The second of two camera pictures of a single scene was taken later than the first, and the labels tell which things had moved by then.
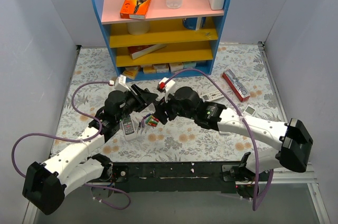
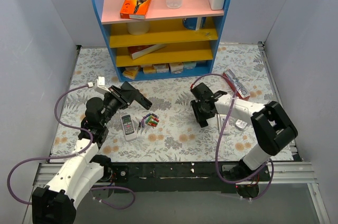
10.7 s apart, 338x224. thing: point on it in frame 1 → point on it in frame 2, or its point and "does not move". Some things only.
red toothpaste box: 241,92 does not move
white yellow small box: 176,67 does not move
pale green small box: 189,64 does not move
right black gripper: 165,109 → 199,107
